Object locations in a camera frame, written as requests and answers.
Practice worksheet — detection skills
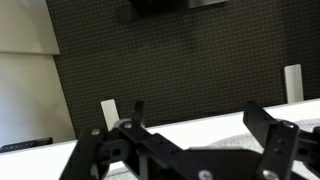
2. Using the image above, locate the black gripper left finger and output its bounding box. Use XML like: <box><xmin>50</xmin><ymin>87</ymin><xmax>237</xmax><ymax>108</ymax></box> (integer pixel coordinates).
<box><xmin>59</xmin><ymin>100</ymin><xmax>214</xmax><ymax>180</ymax></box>

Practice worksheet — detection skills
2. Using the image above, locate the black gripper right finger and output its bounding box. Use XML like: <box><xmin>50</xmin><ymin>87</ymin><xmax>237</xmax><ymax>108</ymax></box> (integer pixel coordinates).
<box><xmin>243</xmin><ymin>100</ymin><xmax>320</xmax><ymax>180</ymax></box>

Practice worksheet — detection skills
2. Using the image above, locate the grey towel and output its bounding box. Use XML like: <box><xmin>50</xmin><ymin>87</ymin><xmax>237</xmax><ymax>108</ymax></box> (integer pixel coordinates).
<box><xmin>106</xmin><ymin>118</ymin><xmax>320</xmax><ymax>180</ymax></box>

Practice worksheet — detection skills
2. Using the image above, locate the white desk leg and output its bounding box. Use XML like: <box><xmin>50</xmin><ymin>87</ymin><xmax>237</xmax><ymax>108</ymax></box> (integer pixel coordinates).
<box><xmin>283</xmin><ymin>63</ymin><xmax>305</xmax><ymax>104</ymax></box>
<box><xmin>100</xmin><ymin>98</ymin><xmax>120</xmax><ymax>132</ymax></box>

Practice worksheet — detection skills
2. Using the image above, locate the black desk control panel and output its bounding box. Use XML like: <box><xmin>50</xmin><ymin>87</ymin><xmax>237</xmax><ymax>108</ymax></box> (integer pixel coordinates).
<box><xmin>0</xmin><ymin>136</ymin><xmax>54</xmax><ymax>154</ymax></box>

